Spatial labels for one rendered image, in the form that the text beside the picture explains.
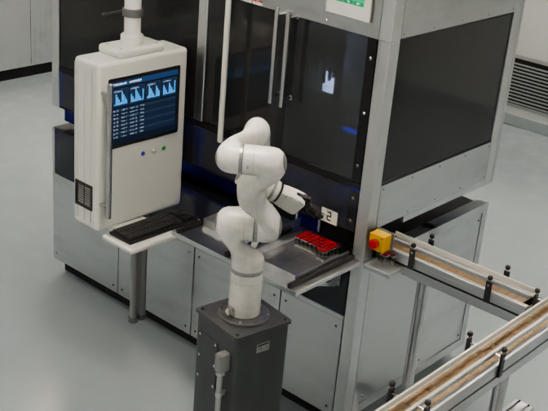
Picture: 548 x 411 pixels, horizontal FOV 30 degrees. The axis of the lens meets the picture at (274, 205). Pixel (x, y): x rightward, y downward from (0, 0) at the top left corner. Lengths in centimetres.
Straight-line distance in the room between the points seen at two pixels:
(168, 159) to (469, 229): 145
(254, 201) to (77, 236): 232
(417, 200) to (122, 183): 127
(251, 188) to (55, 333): 218
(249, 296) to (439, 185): 120
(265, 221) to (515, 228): 367
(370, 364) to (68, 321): 166
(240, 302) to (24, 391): 152
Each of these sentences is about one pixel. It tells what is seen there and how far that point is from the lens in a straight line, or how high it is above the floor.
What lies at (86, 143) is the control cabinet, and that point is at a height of 119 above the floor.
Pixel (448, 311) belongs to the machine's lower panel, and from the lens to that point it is 505.
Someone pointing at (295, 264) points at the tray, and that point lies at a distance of 412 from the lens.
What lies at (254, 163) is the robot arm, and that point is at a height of 156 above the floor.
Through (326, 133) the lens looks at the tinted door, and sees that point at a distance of 416.
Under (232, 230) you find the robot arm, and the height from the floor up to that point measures 122.
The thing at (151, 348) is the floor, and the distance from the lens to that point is 518.
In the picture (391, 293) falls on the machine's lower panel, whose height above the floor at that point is 64.
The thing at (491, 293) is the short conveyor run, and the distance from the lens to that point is 403.
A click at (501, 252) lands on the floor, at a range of 660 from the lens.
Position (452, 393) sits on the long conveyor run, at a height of 93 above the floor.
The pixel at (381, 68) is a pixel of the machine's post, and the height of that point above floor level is 170.
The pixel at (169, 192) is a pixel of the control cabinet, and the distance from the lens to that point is 470.
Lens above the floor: 275
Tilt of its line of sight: 24 degrees down
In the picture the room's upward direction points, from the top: 5 degrees clockwise
